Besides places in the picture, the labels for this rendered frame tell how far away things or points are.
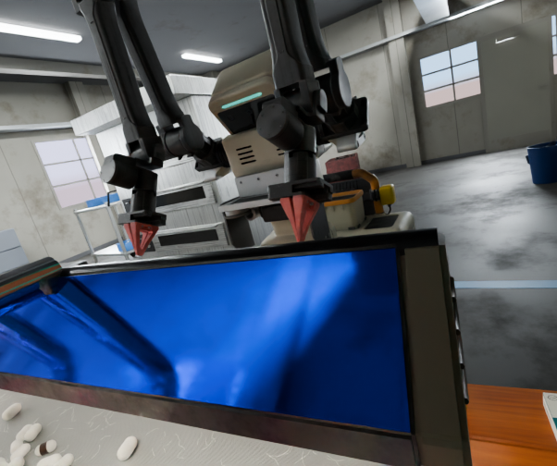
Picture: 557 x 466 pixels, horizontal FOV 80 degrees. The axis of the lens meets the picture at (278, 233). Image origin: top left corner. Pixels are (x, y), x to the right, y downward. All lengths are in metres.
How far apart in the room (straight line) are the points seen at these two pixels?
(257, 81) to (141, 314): 0.72
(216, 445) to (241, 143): 0.70
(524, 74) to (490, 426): 7.89
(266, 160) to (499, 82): 7.47
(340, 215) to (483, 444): 0.86
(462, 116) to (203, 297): 8.15
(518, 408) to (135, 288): 0.50
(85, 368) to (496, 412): 0.48
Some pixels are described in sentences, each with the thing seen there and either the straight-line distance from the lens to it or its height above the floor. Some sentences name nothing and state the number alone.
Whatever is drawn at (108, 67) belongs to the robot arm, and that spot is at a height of 1.42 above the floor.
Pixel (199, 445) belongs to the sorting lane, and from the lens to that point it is 0.64.
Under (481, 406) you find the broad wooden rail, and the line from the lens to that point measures 0.57.
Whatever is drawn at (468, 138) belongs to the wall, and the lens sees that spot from 8.28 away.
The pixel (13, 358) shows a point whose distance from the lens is 0.29.
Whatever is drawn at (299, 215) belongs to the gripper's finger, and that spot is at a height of 1.04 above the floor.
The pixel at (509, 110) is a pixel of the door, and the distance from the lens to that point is 8.24.
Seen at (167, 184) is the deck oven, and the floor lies 1.07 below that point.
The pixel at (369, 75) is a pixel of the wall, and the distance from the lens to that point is 8.50.
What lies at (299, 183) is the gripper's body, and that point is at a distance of 0.56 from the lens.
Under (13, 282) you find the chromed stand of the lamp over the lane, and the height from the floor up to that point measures 1.12.
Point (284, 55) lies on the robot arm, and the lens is 0.64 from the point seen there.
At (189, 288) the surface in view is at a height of 1.10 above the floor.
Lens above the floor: 1.15
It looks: 14 degrees down
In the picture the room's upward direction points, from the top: 14 degrees counter-clockwise
